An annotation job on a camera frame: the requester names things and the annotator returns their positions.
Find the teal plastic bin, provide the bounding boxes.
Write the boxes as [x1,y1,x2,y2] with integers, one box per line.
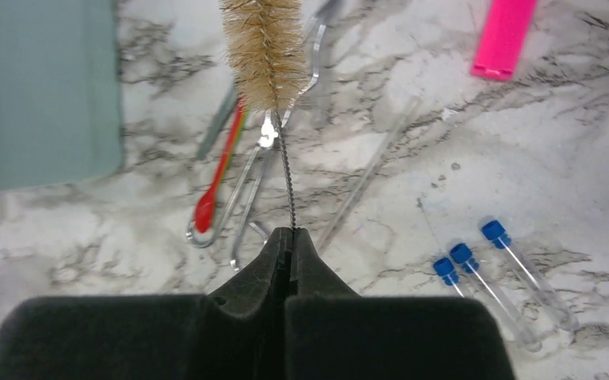
[0,1,123,192]

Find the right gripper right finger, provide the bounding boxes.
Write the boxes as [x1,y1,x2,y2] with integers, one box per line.
[285,228,515,379]

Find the glass stirring rod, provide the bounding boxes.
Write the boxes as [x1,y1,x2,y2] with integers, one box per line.
[316,96,422,251]

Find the pink highlighter marker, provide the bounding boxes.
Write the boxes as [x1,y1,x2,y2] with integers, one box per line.
[470,0,537,82]

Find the metal tweezers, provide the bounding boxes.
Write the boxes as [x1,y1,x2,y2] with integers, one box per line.
[196,84,238,160]

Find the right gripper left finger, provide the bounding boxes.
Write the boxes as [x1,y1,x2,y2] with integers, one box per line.
[0,227,294,379]

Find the tan test tube brush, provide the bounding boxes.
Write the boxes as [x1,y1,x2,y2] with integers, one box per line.
[219,0,306,230]

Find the blue capped test tube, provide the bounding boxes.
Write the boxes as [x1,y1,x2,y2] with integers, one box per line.
[450,243,542,352]
[480,219,580,332]
[432,257,465,298]

